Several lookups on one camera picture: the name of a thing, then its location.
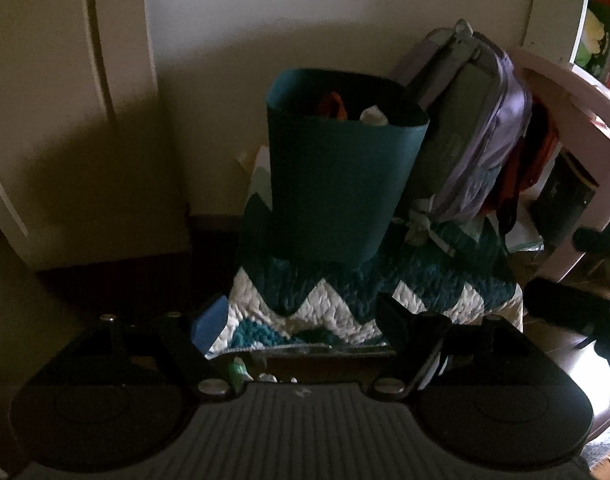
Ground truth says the red plastic bag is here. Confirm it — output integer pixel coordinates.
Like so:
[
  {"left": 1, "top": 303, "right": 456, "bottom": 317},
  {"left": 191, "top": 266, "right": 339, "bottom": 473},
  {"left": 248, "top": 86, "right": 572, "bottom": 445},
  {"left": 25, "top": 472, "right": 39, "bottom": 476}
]
[{"left": 321, "top": 92, "right": 347, "bottom": 122}]

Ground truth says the teal trash bin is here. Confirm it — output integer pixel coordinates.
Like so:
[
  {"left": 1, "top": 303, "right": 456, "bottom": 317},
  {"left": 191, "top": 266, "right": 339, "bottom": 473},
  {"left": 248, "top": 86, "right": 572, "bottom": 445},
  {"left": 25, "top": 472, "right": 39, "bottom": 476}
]
[{"left": 266, "top": 68, "right": 429, "bottom": 266}]

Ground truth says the white crumpled paper trash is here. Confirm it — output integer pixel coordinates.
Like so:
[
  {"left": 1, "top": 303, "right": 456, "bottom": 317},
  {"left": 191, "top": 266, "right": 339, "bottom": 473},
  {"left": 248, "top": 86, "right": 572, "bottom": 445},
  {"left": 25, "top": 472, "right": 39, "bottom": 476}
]
[{"left": 359, "top": 105, "right": 389, "bottom": 127}]

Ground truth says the green tube on floor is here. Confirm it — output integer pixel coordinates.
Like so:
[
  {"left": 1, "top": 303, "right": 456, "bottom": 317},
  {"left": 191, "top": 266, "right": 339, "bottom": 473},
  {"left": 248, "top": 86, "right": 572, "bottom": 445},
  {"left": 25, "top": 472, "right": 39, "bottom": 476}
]
[{"left": 228, "top": 356, "right": 254, "bottom": 393}]

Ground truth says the teal white chevron quilt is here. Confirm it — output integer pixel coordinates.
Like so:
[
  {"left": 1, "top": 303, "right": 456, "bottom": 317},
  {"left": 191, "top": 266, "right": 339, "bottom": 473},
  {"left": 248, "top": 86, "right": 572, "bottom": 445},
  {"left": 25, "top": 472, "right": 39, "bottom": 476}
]
[{"left": 206, "top": 194, "right": 524, "bottom": 358}]

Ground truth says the beige door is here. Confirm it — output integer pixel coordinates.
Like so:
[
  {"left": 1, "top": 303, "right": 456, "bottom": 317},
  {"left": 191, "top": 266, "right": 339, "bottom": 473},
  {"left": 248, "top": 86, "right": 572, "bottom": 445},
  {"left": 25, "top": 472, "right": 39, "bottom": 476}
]
[{"left": 0, "top": 0, "right": 164, "bottom": 270}]

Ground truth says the purple grey backpack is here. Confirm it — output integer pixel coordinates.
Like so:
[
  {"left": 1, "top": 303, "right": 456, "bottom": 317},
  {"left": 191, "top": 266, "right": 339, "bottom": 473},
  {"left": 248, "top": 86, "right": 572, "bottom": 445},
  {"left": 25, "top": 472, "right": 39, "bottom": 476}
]
[{"left": 391, "top": 20, "right": 532, "bottom": 222}]

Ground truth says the pink white shelf unit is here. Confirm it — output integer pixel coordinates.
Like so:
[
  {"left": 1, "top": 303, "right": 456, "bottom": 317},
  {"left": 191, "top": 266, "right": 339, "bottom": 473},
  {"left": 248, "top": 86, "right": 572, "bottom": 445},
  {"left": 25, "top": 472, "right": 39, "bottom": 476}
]
[{"left": 508, "top": 0, "right": 610, "bottom": 286}]

